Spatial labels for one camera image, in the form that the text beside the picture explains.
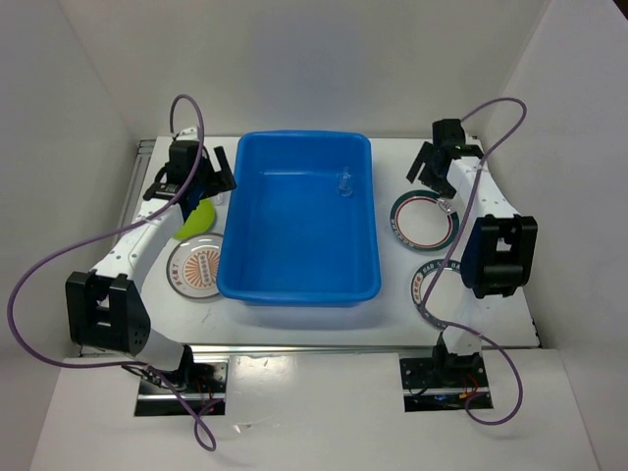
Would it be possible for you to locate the blue plastic bin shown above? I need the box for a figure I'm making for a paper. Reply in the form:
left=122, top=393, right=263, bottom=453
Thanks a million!
left=217, top=131, right=382, bottom=307

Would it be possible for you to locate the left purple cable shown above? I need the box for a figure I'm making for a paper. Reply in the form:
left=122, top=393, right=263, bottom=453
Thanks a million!
left=6, top=93, right=218, bottom=453

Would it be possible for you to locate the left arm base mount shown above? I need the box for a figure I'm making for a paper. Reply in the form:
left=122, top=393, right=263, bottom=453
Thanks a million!
left=132, top=357, right=229, bottom=417

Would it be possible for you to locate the green red rimmed plate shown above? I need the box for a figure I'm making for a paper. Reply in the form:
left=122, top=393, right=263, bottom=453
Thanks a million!
left=390, top=189, right=460, bottom=252

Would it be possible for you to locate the dark green lettered plate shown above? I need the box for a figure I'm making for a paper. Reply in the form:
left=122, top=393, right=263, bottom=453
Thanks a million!
left=410, top=259, right=477, bottom=331

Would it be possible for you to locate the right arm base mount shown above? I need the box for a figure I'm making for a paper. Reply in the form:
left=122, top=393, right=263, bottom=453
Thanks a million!
left=398, top=356, right=493, bottom=413

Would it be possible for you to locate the orange sunburst pattern plate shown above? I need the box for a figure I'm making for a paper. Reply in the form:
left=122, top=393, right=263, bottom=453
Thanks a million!
left=166, top=233, right=224, bottom=300

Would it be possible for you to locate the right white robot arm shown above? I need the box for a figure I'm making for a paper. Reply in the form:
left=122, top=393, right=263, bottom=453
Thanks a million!
left=407, top=119, right=538, bottom=386

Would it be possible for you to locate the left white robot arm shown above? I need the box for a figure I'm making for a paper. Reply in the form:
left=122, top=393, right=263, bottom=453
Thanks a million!
left=65, top=134, right=236, bottom=393

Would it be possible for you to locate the green plastic plate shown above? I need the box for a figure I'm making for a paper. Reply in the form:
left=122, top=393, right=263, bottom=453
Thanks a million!
left=173, top=198, right=216, bottom=240

